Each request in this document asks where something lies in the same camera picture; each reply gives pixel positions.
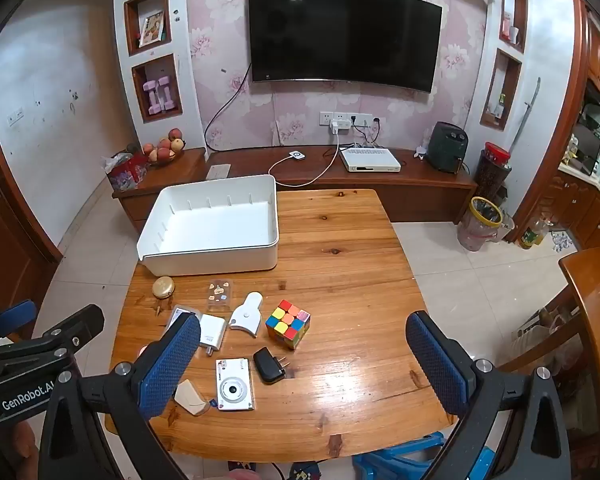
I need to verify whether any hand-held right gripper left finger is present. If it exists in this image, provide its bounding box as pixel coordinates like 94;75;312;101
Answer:
39;312;203;480

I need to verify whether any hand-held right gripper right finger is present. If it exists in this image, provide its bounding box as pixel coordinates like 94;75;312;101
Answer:
405;310;573;480

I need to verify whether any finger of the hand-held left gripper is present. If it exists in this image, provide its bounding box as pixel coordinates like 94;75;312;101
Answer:
27;304;106;361
0;300;37;342

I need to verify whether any beige wooden block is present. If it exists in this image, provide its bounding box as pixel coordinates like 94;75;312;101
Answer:
174;379;210;417

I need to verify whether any clear labelled plastic box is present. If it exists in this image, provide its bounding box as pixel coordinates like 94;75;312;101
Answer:
168;305;203;331

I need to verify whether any colourful puzzle cube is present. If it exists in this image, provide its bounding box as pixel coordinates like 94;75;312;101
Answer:
265;300;312;351

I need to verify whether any white plastic storage tray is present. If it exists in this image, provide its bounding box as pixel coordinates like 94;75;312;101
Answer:
136;174;281;277

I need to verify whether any brown wooden door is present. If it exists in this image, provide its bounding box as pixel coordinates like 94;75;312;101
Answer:
0;62;63;341

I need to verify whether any white power adapter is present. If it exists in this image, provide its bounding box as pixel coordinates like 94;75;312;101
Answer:
198;314;229;356

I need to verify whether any round gold compact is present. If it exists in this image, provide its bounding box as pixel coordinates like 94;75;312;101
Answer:
152;276;176;300

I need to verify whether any small clear packet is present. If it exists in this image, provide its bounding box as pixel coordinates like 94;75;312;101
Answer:
206;282;233;312

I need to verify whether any black charger plug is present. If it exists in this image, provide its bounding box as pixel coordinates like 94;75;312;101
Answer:
253;346;288;385

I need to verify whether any blue plastic stool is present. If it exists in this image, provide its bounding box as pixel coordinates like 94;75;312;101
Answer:
352;432;496;480

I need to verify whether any wooden chair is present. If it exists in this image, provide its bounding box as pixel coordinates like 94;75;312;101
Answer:
500;287;588;376

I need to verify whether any yellow-rimmed clear bucket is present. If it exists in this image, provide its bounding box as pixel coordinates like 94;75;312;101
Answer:
457;196;515;252

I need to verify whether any green-labelled bottle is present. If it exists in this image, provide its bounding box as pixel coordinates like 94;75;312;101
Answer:
519;217;548;250

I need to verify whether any red gift box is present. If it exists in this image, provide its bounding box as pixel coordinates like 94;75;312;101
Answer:
104;152;150;192

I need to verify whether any long wooden TV cabinet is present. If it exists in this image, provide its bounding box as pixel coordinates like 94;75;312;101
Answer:
112;146;478;226

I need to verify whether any bowl of fruit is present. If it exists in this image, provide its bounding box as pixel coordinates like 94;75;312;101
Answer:
142;129;186;166

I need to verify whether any dark jar with red lid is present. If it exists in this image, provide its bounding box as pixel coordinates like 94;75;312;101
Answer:
475;142;512;201

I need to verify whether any white set-top box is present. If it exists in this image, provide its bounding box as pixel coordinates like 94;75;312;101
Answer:
339;147;402;173

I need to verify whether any black countertop appliance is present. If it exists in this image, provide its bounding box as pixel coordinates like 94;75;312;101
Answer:
426;121;468;175

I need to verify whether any pink dumbbell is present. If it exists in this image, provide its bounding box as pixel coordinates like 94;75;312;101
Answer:
144;80;162;115
159;76;177;111

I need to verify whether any long metal rod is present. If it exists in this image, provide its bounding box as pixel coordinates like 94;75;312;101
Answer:
510;77;541;153

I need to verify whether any framed photo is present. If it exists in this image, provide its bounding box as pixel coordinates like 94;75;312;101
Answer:
140;11;167;46

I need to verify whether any white compact camera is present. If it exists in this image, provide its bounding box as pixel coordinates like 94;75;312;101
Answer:
215;358;255;412

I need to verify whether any white charging pad cable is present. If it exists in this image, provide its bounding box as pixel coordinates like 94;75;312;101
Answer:
267;145;342;188

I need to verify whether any black television cable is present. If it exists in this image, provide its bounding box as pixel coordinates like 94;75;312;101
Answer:
204;62;253;151

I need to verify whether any white wall socket row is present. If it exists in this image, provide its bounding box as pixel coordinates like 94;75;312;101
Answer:
320;111;386;128

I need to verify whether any black wall television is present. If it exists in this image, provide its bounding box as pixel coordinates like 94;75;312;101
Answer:
247;0;443;95

